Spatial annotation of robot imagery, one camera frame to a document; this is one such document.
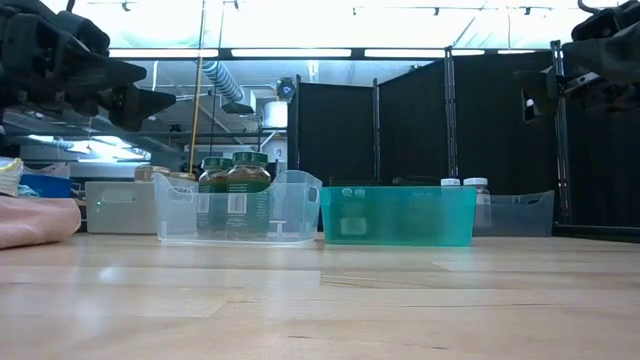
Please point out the blue box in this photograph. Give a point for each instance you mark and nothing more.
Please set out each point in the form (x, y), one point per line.
(47, 186)

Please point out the white lid bagel seasoning jar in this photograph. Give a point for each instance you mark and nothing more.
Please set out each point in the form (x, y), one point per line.
(476, 182)
(450, 181)

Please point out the white cylinder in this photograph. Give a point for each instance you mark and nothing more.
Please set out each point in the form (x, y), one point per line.
(275, 114)

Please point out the frosted white plastic bin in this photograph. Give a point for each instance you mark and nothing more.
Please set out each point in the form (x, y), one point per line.
(120, 210)

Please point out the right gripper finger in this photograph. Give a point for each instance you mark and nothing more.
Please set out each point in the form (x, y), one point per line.
(615, 100)
(540, 87)

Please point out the green label oregano jar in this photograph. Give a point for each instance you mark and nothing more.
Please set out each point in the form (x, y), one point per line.
(248, 172)
(214, 172)

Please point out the teal plastic bin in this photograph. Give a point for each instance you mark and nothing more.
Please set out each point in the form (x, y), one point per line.
(425, 220)

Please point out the white yellow paper stack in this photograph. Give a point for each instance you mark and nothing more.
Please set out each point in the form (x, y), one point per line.
(10, 175)

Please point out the striped flexible air duct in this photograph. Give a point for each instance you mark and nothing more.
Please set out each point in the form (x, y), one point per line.
(223, 80)

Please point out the smoky grey plastic bin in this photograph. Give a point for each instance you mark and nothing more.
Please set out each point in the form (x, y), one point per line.
(522, 215)

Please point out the round black camera device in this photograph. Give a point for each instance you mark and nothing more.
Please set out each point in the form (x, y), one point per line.
(286, 90)

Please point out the salmon pink cloth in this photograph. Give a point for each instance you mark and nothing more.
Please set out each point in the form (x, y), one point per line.
(35, 220)

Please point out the clear plastic bin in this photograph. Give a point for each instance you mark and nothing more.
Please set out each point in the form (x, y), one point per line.
(290, 220)

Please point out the black partition screen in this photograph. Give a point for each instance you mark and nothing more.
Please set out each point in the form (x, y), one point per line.
(415, 130)

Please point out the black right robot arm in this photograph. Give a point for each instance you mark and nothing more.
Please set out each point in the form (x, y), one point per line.
(615, 20)

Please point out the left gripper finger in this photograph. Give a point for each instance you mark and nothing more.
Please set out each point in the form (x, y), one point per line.
(105, 75)
(135, 105)

